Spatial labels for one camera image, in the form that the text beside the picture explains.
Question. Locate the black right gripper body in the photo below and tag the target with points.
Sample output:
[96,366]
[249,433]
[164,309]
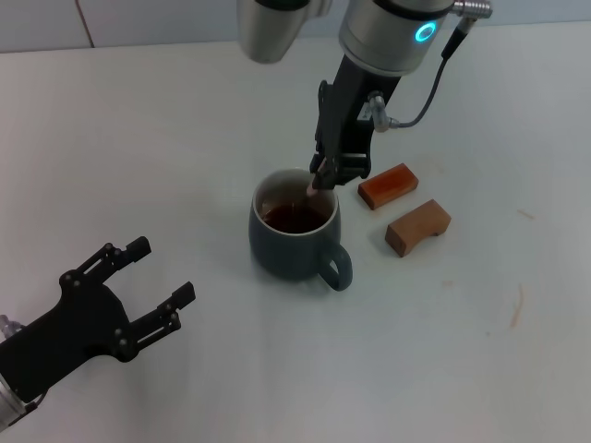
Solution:
[360,97]

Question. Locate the grey ceramic cup with tea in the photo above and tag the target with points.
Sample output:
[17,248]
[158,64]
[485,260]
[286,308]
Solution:
[286,258]

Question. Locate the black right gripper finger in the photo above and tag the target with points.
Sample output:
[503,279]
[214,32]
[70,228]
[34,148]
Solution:
[353,168]
[328,124]

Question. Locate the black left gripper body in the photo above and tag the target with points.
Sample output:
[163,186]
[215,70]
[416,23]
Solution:
[69,332]

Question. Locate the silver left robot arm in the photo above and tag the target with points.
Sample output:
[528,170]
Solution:
[7,401]

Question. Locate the light notched wooden block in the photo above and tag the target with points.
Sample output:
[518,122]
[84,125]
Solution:
[406,233]

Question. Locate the reddish flat wooden block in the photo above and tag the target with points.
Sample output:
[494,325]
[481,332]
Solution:
[388,185]

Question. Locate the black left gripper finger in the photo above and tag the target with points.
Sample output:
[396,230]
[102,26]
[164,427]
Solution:
[137,249]
[184,295]

